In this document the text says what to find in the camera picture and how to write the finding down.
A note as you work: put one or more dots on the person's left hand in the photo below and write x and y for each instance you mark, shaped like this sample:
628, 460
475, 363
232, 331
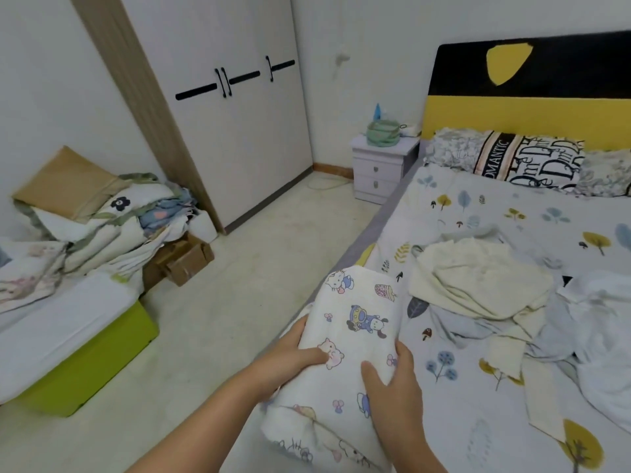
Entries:
286, 367

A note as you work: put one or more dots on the person's right hand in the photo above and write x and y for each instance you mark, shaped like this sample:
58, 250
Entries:
394, 404

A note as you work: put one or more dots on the cartoon print pyjama trousers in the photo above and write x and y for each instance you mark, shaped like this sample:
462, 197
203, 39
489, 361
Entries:
345, 320

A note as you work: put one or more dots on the grey Chip n Dale shirt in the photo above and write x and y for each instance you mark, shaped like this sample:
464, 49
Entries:
473, 328

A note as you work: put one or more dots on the bed with leaf print bedding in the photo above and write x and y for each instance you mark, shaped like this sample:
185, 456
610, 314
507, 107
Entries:
483, 207

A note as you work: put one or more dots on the white dotted blouse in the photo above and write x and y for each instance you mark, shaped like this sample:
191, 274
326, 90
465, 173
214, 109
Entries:
601, 340

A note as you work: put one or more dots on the person's left forearm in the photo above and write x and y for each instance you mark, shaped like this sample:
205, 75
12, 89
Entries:
192, 433

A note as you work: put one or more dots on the brown cardboard box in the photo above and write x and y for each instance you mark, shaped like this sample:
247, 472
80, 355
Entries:
182, 259

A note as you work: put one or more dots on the white plastic bag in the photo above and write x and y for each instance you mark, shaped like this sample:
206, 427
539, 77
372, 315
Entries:
203, 226

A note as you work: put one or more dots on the white nightstand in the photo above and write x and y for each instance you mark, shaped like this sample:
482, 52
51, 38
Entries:
380, 172

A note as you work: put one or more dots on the pile of mixed fabrics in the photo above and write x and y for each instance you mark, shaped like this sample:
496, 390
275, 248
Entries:
108, 216

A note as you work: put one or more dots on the white wardrobe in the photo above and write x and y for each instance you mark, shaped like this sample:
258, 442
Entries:
237, 133

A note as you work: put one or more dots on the small blue bottle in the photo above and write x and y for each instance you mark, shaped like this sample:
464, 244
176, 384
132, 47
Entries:
377, 111

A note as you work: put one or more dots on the black white patterned pillow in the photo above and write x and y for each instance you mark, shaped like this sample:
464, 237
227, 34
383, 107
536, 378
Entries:
513, 157
606, 172

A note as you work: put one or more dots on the black yellow headboard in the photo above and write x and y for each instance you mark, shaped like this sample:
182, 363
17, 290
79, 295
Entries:
532, 93

